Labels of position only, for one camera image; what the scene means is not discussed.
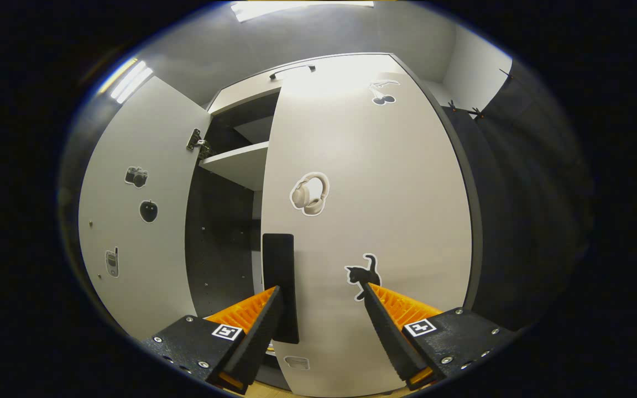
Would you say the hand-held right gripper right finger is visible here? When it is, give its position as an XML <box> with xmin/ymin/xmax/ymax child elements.
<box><xmin>363</xmin><ymin>282</ymin><xmax>518</xmax><ymax>391</ymax></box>

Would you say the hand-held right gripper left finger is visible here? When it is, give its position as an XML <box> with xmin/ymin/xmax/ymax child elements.
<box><xmin>142</xmin><ymin>285</ymin><xmax>285</xmax><ymax>395</ymax></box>

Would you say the white shoe cabinet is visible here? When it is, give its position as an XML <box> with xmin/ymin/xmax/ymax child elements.
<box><xmin>78</xmin><ymin>53</ymin><xmax>483</xmax><ymax>397</ymax></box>

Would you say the white door with phone sticker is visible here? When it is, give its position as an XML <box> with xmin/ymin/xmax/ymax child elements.
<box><xmin>78</xmin><ymin>76</ymin><xmax>211</xmax><ymax>341</ymax></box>

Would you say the white door with headphone sticker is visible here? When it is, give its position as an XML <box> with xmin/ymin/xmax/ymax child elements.
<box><xmin>260</xmin><ymin>54</ymin><xmax>474</xmax><ymax>397</ymax></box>

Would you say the white cabinet shelf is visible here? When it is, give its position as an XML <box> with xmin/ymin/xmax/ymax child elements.
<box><xmin>199</xmin><ymin>141</ymin><xmax>269</xmax><ymax>191</ymax></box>

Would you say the black backdrop cloth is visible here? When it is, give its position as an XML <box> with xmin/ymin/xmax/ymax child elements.
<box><xmin>443</xmin><ymin>58</ymin><xmax>594</xmax><ymax>332</ymax></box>

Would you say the ceiling light panel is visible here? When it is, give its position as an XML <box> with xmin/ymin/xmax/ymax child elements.
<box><xmin>232</xmin><ymin>0</ymin><xmax>375</xmax><ymax>23</ymax></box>
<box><xmin>97</xmin><ymin>58</ymin><xmax>154</xmax><ymax>104</ymax></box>

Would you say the black door handle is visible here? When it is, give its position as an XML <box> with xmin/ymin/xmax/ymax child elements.
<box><xmin>262</xmin><ymin>233</ymin><xmax>300</xmax><ymax>344</ymax></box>

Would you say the grey cabinet top handle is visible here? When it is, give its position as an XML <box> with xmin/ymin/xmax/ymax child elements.
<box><xmin>269</xmin><ymin>65</ymin><xmax>316</xmax><ymax>81</ymax></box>

